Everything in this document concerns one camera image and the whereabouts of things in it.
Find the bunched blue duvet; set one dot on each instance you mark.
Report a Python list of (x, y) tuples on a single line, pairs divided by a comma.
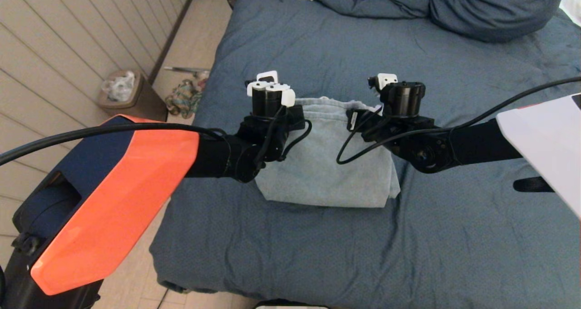
[(372, 0)]

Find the light blue denim shorts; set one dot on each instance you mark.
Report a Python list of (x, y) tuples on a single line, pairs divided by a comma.
[(327, 182)]

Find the blue pillow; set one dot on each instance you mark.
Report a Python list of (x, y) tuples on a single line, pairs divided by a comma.
[(494, 9)]

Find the colourful crumpled cloth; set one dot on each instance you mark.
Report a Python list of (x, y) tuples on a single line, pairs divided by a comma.
[(184, 99)]

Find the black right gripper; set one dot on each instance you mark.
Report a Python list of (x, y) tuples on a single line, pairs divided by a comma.
[(405, 99)]

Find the grey metal rod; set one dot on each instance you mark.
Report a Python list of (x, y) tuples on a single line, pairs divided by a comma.
[(186, 70)]

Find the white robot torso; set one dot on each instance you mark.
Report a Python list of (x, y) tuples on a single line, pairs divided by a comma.
[(290, 306)]

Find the white pillow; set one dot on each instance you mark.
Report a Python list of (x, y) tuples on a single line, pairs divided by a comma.
[(573, 2)]

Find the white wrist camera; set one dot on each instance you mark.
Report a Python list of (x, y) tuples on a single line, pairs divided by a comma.
[(288, 98), (388, 79)]

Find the blue bed sheet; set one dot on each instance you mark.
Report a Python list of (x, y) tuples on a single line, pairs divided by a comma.
[(454, 236)]

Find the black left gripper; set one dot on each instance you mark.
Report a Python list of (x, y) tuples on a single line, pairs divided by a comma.
[(267, 101)]

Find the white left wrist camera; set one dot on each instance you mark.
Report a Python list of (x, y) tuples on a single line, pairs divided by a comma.
[(288, 98)]

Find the white plastic bin bag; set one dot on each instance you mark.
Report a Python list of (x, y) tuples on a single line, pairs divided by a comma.
[(121, 89)]

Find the brown trash bin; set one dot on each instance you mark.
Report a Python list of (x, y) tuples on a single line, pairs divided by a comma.
[(145, 107)]

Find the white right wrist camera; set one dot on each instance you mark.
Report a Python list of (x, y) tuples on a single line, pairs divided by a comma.
[(388, 79)]

